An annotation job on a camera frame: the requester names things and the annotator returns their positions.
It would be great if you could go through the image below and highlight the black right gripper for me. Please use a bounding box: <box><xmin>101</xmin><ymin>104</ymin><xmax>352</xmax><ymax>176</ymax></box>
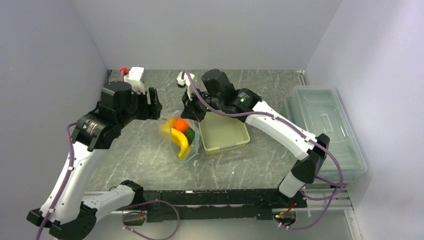
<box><xmin>180</xmin><ymin>86</ymin><xmax>224</xmax><ymax>123</ymax></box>

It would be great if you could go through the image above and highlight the orange tangerine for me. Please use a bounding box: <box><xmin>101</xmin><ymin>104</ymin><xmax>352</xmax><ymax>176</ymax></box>
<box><xmin>173</xmin><ymin>118</ymin><xmax>190</xmax><ymax>134</ymax></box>

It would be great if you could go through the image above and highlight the yellow bell pepper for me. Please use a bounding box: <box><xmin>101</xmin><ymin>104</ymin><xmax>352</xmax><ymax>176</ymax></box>
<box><xmin>159</xmin><ymin>118</ymin><xmax>176</xmax><ymax>137</ymax></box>

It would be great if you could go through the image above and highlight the clear zip bag blue zipper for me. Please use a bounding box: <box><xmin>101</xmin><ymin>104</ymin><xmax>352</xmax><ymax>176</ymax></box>
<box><xmin>158</xmin><ymin>110</ymin><xmax>200</xmax><ymax>163</ymax></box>

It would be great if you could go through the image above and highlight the yellow banana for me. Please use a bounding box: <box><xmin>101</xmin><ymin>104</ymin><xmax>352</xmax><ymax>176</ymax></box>
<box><xmin>171</xmin><ymin>128</ymin><xmax>190</xmax><ymax>160</ymax></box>

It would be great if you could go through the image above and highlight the pale yellow plastic basket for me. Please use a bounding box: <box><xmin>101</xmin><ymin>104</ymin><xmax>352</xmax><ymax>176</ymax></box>
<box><xmin>198</xmin><ymin>111</ymin><xmax>251</xmax><ymax>154</ymax></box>

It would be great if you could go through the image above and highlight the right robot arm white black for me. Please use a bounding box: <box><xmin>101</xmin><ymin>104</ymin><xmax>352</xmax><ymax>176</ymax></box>
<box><xmin>176</xmin><ymin>69</ymin><xmax>330</xmax><ymax>208</ymax></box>

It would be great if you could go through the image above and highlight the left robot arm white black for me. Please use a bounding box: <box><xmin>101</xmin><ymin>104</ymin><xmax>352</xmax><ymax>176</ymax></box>
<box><xmin>26</xmin><ymin>81</ymin><xmax>163</xmax><ymax>240</ymax></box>

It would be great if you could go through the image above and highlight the clear plastic lidded container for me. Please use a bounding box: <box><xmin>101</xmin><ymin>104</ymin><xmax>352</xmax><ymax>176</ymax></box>
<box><xmin>285</xmin><ymin>86</ymin><xmax>368</xmax><ymax>183</ymax></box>

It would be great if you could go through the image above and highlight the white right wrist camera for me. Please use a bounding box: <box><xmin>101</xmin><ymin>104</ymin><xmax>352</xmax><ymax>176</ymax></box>
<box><xmin>176</xmin><ymin>71</ymin><xmax>197</xmax><ymax>101</ymax></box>

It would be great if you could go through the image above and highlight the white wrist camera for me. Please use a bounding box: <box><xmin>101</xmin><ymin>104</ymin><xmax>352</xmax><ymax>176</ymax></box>
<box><xmin>176</xmin><ymin>71</ymin><xmax>197</xmax><ymax>101</ymax></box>
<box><xmin>119</xmin><ymin>66</ymin><xmax>146</xmax><ymax>95</ymax></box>

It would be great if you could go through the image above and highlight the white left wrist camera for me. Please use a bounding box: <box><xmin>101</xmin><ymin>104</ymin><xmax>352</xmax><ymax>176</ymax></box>
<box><xmin>119</xmin><ymin>66</ymin><xmax>146</xmax><ymax>95</ymax></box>

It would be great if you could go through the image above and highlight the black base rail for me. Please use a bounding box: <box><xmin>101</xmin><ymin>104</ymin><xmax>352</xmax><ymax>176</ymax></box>
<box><xmin>133</xmin><ymin>188</ymin><xmax>307</xmax><ymax>223</ymax></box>

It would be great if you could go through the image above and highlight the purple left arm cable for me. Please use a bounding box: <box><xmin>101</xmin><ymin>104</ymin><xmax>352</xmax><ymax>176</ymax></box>
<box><xmin>34</xmin><ymin>122</ymin><xmax>79</xmax><ymax>240</ymax></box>

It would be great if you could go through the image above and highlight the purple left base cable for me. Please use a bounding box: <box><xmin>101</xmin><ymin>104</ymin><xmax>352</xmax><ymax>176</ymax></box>
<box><xmin>121</xmin><ymin>199</ymin><xmax>181</xmax><ymax>240</ymax></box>

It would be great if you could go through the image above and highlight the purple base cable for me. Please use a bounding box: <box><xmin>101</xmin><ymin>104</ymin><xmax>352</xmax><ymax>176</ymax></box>
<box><xmin>274</xmin><ymin>183</ymin><xmax>346</xmax><ymax>232</ymax></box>
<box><xmin>121</xmin><ymin>199</ymin><xmax>181</xmax><ymax>240</ymax></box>

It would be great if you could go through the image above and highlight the aluminium frame rail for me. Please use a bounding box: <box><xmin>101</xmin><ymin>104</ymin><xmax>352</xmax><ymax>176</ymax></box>
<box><xmin>301</xmin><ymin>188</ymin><xmax>353</xmax><ymax>212</ymax></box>

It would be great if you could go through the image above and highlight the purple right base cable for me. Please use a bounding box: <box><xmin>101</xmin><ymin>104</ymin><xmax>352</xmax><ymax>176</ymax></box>
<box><xmin>274</xmin><ymin>183</ymin><xmax>346</xmax><ymax>232</ymax></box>

